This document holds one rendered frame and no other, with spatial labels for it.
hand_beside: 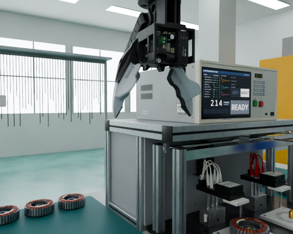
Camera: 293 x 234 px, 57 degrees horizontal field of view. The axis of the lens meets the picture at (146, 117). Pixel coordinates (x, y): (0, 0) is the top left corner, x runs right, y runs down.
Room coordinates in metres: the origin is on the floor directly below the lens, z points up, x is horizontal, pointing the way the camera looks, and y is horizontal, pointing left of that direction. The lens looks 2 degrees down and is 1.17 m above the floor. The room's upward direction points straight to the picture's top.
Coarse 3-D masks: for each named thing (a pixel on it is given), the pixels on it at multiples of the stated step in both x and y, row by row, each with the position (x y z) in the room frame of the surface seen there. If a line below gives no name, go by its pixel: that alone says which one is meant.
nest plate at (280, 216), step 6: (276, 210) 0.99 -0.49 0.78; (282, 210) 0.99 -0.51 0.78; (288, 210) 0.99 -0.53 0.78; (264, 216) 0.94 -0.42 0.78; (270, 216) 0.94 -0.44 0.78; (276, 216) 0.94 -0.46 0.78; (282, 216) 0.94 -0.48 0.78; (288, 216) 0.94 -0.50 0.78; (276, 222) 0.90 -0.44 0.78; (282, 222) 0.89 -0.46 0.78; (288, 222) 0.89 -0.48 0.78; (288, 228) 0.87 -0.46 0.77
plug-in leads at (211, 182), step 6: (204, 162) 0.92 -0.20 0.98; (204, 168) 0.92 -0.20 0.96; (210, 168) 0.89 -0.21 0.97; (216, 168) 0.90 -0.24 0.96; (210, 174) 0.89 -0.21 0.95; (198, 180) 0.94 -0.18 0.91; (204, 180) 0.93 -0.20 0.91; (210, 180) 0.89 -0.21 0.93; (216, 180) 0.90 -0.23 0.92; (210, 186) 0.89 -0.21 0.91
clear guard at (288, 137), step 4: (276, 132) 1.09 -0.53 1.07; (280, 132) 1.09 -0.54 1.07; (284, 132) 1.09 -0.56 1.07; (288, 132) 1.09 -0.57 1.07; (248, 136) 0.97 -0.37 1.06; (252, 136) 0.96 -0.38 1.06; (256, 136) 0.95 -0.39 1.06; (260, 136) 0.94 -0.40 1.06; (264, 136) 0.94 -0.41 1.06; (268, 136) 0.94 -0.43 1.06; (272, 136) 0.94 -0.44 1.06; (276, 136) 0.94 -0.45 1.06; (280, 136) 0.94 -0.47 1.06; (284, 136) 0.94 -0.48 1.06; (288, 136) 0.94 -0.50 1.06; (292, 136) 0.94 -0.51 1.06; (280, 140) 0.87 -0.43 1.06; (284, 140) 0.86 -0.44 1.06; (288, 140) 0.85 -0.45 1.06; (292, 140) 0.84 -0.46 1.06
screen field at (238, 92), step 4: (232, 88) 0.95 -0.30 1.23; (236, 88) 0.96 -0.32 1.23; (232, 92) 0.95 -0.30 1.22; (236, 92) 0.96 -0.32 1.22; (240, 92) 0.97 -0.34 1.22; (244, 92) 0.98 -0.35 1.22; (248, 92) 1.00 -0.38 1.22; (232, 96) 0.95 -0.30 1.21; (236, 96) 0.96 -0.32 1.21; (240, 96) 0.97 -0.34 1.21; (244, 96) 0.98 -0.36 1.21; (248, 96) 1.00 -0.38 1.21
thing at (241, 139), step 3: (231, 138) 1.04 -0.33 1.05; (234, 138) 1.02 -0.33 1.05; (237, 138) 1.01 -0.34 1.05; (240, 138) 1.01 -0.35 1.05; (243, 138) 1.02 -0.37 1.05; (246, 138) 1.03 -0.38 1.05; (237, 141) 1.01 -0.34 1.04; (240, 141) 1.01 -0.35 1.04; (243, 141) 1.02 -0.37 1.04; (246, 141) 1.03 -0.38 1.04
